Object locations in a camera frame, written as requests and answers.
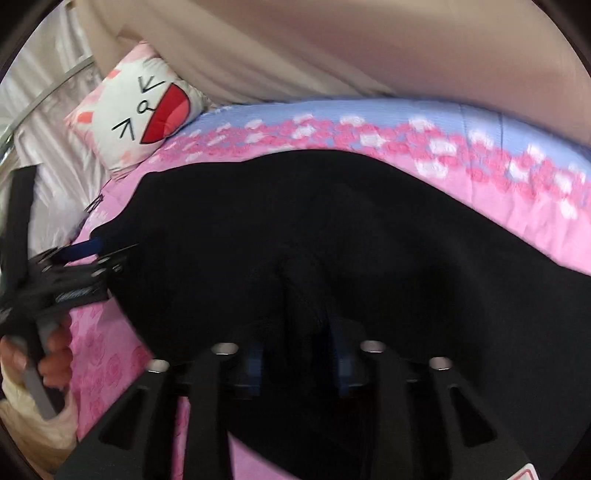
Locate person's left hand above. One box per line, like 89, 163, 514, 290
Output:
0, 323, 75, 393

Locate pink floral blanket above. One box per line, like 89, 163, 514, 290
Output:
69, 96, 591, 480

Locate beige padded headboard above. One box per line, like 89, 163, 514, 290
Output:
74, 0, 591, 155

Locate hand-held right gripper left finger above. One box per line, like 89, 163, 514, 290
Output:
55, 342, 267, 480

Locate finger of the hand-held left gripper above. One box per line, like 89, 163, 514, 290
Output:
44, 237, 140, 267
91, 257, 129, 288

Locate person's left forearm cream sleeve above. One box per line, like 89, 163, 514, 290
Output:
0, 376, 78, 469

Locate black pants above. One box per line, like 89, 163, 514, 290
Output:
87, 150, 591, 480

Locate white satin curtain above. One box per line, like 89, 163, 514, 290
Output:
0, 9, 118, 245

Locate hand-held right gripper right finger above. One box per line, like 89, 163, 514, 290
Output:
329, 339, 539, 480

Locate curved metal rod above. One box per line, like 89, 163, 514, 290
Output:
0, 54, 95, 151

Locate white cat face pillow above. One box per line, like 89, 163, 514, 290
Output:
64, 41, 219, 178

